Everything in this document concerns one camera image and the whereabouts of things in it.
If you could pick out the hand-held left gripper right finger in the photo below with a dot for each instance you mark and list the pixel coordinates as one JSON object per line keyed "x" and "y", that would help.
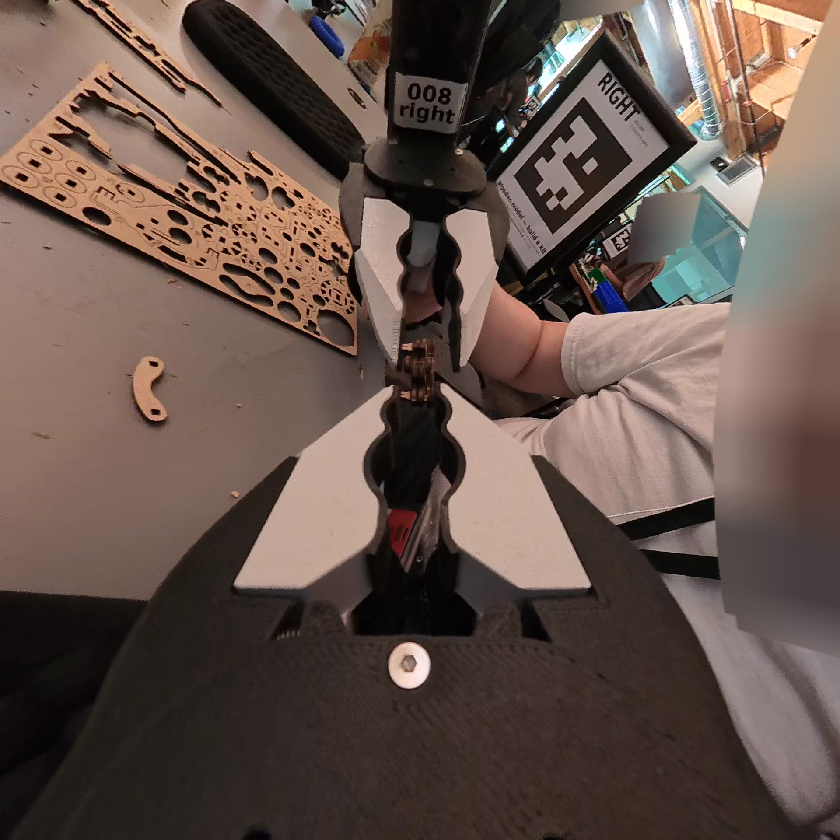
{"x": 512, "y": 518}

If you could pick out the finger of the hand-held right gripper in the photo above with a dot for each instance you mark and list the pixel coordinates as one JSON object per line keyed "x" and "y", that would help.
{"x": 476, "y": 262}
{"x": 377, "y": 262}

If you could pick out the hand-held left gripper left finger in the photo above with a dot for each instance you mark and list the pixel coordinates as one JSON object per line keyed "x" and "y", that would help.
{"x": 308, "y": 518}

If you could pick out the small wooden gear assembly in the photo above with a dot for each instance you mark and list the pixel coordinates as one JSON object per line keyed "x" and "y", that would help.
{"x": 420, "y": 374}

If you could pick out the person's right forearm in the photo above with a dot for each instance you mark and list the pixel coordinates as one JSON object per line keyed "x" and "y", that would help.
{"x": 518, "y": 348}

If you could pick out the curved wooden link piece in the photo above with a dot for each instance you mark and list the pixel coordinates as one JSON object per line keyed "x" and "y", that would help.
{"x": 148, "y": 394}

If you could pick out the laser-cut plywood parts sheet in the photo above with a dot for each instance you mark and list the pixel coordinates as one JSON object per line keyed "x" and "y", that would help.
{"x": 82, "y": 98}

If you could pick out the person's right hand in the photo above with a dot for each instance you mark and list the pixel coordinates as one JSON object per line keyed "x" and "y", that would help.
{"x": 423, "y": 305}

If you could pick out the orange printed carton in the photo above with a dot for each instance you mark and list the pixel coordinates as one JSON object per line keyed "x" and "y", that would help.
{"x": 367, "y": 49}

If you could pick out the clear badge holder red card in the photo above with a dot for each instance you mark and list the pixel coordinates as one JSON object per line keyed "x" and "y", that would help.
{"x": 399, "y": 533}

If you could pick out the blue plastic object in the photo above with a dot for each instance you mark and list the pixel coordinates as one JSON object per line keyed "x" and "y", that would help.
{"x": 326, "y": 34}

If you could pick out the black framed tag sign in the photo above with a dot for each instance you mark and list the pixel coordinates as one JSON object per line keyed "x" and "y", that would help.
{"x": 577, "y": 170}

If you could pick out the blue storage bin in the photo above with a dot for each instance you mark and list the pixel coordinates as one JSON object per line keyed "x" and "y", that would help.
{"x": 610, "y": 298}

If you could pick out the small tag sign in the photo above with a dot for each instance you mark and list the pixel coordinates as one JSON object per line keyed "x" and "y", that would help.
{"x": 617, "y": 244}

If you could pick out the black mesh wrist pad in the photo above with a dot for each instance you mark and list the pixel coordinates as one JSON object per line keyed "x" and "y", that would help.
{"x": 275, "y": 85}

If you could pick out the teal glass partition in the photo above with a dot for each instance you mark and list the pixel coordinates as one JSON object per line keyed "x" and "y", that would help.
{"x": 709, "y": 256}

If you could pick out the white air vent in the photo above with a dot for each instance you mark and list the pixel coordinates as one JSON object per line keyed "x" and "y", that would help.
{"x": 733, "y": 172}

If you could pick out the silver ventilation duct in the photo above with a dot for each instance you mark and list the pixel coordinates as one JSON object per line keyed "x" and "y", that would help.
{"x": 689, "y": 65}

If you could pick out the leftover plywood sheet frame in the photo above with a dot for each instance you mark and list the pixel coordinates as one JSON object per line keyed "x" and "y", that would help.
{"x": 124, "y": 29}

